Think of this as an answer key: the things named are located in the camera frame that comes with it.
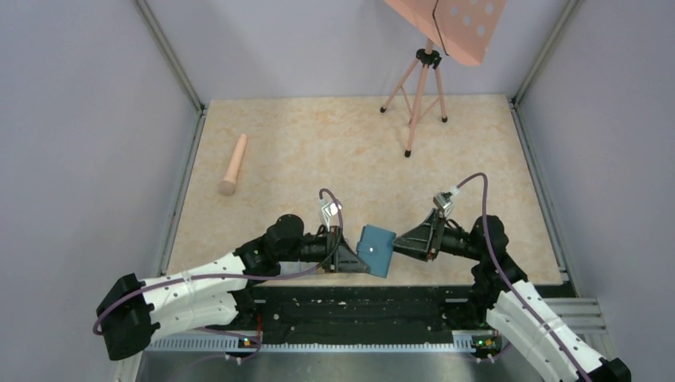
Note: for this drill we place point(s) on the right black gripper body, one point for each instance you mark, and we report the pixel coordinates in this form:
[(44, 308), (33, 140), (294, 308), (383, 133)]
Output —
[(439, 239)]

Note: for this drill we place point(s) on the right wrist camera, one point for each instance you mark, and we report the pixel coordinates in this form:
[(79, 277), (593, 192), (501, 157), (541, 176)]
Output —
[(443, 202)]

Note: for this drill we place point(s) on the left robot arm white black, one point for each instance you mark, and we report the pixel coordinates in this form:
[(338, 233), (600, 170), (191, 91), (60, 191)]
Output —
[(136, 312)]

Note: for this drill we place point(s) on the pink tripod stand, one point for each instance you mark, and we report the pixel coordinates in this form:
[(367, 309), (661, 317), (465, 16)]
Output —
[(428, 59)]

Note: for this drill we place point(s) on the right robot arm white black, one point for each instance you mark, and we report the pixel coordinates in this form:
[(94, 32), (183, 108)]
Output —
[(503, 299)]

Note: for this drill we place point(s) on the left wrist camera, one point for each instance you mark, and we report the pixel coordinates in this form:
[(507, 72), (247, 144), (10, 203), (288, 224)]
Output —
[(329, 210)]

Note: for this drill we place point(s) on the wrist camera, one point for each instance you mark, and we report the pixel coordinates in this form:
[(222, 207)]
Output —
[(329, 210), (443, 202)]

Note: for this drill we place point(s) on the pink cylindrical handle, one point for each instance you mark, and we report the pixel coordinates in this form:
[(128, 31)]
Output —
[(227, 185)]

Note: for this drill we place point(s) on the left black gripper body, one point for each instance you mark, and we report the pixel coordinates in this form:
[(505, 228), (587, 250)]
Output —
[(331, 239)]

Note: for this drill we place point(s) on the aluminium slotted rail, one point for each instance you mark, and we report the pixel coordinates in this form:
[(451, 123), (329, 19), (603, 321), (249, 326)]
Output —
[(463, 342)]

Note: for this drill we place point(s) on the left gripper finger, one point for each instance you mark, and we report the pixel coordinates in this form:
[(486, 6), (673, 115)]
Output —
[(353, 267), (353, 249)]

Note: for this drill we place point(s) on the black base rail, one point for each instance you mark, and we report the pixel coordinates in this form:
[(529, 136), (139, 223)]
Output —
[(362, 315)]

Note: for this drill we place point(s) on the blue card holder wallet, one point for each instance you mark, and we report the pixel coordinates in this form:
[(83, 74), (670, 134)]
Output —
[(375, 249)]

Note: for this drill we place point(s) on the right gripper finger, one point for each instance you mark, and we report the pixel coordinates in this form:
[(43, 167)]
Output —
[(421, 235), (414, 250)]

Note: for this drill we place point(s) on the pink perforated board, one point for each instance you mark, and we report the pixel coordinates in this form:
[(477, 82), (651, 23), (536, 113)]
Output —
[(462, 28)]

